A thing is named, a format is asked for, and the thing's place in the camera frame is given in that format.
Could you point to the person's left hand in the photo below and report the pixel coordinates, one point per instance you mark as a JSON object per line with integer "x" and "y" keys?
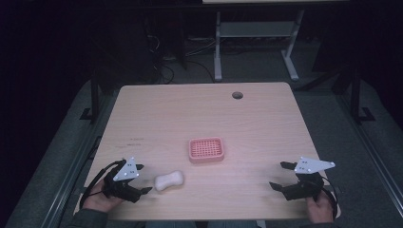
{"x": 99, "y": 199}

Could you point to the white metal desk frame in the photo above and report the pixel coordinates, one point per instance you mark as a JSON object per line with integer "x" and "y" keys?
{"x": 256, "y": 29}

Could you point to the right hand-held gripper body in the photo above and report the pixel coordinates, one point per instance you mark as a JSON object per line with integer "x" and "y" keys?
{"x": 305, "y": 182}

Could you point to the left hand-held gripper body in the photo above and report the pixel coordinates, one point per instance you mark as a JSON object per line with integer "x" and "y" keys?
{"x": 122, "y": 186}

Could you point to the person's right hand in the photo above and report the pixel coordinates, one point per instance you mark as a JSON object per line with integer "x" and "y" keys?
{"x": 320, "y": 209}

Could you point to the white soap bar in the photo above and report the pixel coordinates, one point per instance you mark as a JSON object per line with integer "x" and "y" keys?
{"x": 168, "y": 180}

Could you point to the pink soap dish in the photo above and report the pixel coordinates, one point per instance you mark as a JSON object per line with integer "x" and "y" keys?
{"x": 206, "y": 149}

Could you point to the black metal stand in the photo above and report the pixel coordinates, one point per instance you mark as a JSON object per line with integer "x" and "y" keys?
{"x": 94, "y": 101}
{"x": 356, "y": 98}

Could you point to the metal floor rail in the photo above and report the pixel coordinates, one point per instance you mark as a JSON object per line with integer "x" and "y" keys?
{"x": 374, "y": 158}
{"x": 68, "y": 186}

